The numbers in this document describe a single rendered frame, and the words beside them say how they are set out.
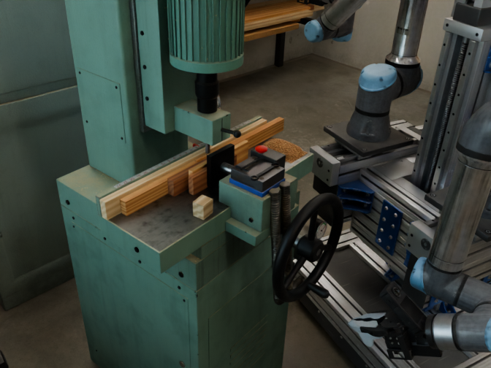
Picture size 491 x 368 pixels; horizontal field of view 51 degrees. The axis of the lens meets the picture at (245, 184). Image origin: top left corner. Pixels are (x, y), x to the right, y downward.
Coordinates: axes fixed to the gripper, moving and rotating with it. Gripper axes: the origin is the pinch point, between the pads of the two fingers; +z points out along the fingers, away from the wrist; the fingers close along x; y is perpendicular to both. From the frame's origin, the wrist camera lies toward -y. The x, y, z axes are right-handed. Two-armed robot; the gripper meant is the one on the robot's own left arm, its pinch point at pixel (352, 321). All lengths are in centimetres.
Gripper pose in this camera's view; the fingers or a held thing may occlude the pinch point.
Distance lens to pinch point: 127.2
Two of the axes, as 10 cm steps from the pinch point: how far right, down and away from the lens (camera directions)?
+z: -7.3, 1.6, 6.6
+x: 5.8, -3.5, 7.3
